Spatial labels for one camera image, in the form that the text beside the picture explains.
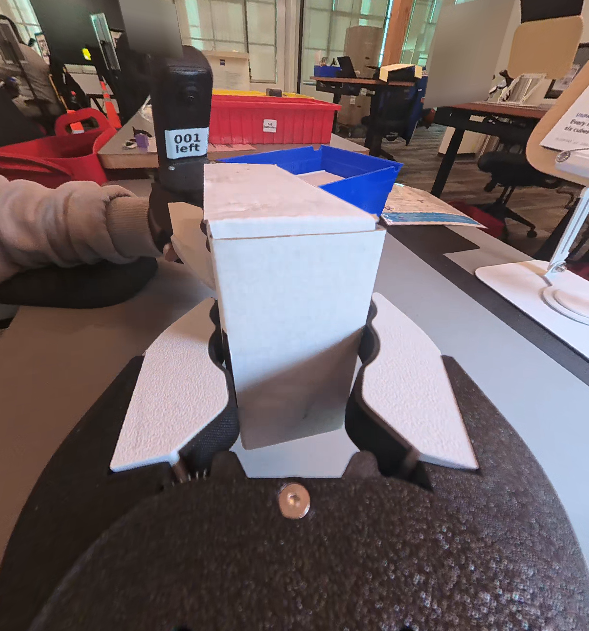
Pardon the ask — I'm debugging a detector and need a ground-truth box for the blue plastic bin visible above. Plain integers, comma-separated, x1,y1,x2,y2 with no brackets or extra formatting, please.
219,144,404,219

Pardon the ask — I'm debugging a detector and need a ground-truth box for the red plastic bin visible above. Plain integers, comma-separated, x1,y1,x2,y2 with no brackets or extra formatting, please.
209,94,342,147

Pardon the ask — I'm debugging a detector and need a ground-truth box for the dark wooden desk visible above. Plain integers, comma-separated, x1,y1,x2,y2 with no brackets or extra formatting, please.
430,100,554,199

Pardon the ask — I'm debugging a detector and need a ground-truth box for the wooden document stand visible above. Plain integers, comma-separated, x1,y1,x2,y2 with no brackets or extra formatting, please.
475,43,589,329

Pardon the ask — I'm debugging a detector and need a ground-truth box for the red basket with handle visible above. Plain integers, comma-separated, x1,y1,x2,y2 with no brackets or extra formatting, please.
0,108,119,187

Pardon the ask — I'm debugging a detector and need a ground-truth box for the orange traffic cone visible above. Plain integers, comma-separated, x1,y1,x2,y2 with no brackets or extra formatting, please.
100,79,123,130

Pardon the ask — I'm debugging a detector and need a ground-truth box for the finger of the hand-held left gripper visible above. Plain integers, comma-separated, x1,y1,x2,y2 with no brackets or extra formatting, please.
168,201,218,292

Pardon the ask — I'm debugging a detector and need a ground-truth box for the blue and white leaflet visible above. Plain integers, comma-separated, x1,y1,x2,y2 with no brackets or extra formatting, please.
379,183,488,229

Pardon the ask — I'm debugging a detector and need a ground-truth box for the brown cardboard box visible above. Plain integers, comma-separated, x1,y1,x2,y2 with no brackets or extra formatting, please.
344,26,385,80

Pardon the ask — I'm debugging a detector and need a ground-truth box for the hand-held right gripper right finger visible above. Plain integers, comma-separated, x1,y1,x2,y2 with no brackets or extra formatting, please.
345,292,480,477

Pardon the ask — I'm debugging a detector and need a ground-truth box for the document stand with black sheet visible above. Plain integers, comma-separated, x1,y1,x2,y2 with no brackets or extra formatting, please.
512,0,585,82

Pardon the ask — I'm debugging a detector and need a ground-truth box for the yellow plastic bin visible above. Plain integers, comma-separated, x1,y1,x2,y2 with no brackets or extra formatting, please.
213,88,301,98

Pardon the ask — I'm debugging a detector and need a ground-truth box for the black office chair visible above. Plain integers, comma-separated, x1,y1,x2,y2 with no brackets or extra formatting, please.
476,149,563,240

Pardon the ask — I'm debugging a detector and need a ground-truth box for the person's left forearm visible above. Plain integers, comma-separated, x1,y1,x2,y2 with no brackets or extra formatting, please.
0,168,163,292

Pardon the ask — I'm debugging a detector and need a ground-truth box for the long background desk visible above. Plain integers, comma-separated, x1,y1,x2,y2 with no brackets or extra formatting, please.
310,74,425,149

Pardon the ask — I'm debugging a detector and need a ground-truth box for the white cardboard box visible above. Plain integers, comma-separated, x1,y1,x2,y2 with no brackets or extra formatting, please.
203,163,387,451
294,169,347,187

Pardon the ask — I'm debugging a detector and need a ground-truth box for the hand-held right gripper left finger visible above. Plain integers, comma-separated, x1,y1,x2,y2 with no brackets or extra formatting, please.
108,297,240,475

